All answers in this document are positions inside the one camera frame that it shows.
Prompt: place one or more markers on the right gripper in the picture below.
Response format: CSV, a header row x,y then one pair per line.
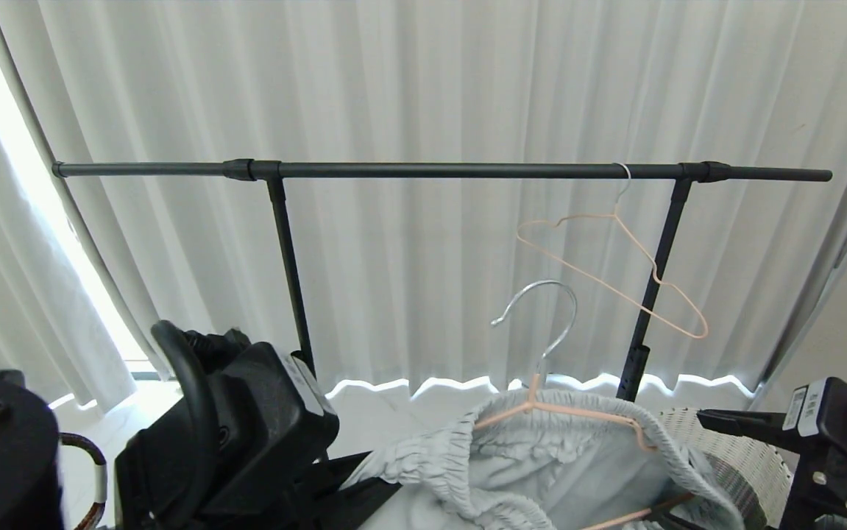
x,y
806,412

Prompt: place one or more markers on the pale grey shorts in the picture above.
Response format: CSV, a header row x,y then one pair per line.
x,y
541,471

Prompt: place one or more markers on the pink clothes hanger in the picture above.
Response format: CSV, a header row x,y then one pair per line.
x,y
533,401
618,213

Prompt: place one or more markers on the white laundry basket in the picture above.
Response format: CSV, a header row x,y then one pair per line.
x,y
754,456

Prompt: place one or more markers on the black clothes rack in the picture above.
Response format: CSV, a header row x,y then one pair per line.
x,y
467,171

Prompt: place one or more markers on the white curtain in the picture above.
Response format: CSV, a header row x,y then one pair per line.
x,y
4,294
430,88

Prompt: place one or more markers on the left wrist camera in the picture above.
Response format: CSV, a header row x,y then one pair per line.
x,y
268,427

